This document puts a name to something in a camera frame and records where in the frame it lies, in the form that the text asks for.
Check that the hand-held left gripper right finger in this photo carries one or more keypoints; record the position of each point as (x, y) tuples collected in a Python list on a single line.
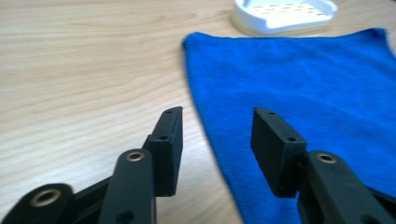
[(277, 155)]

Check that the blue cloth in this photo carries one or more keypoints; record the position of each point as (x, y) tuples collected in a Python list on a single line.
[(280, 81)]

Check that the white soap dish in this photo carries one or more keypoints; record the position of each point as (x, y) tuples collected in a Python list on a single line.
[(280, 17)]

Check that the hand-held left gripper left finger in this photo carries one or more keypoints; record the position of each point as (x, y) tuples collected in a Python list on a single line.
[(165, 155)]

